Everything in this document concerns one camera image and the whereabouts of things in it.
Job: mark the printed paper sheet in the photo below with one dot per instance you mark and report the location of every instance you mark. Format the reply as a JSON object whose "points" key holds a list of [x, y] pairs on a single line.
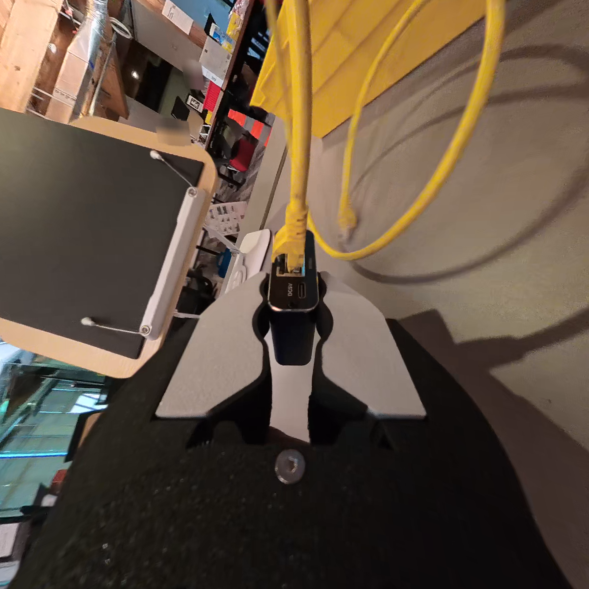
{"points": [[225, 218]]}

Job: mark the black ethernet splitter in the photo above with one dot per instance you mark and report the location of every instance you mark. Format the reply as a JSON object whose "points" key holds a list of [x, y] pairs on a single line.
{"points": [[292, 331]]}

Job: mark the white mounting bar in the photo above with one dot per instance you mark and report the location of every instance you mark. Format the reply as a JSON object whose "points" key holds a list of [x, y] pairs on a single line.
{"points": [[172, 267]]}

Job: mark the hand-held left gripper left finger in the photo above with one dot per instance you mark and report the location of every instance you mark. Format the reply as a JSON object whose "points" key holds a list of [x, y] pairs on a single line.
{"points": [[216, 359]]}

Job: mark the yellow plastic bin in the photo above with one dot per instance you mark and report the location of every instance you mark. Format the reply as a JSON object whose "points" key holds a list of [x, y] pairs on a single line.
{"points": [[331, 46]]}

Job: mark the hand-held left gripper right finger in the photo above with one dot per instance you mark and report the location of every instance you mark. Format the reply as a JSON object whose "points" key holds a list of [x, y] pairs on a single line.
{"points": [[368, 359]]}

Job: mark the red chair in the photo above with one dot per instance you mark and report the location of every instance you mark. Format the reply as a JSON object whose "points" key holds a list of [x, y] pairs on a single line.
{"points": [[244, 154]]}

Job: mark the black panel wooden board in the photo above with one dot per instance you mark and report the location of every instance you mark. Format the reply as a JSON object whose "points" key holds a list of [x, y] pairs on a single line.
{"points": [[69, 230]]}

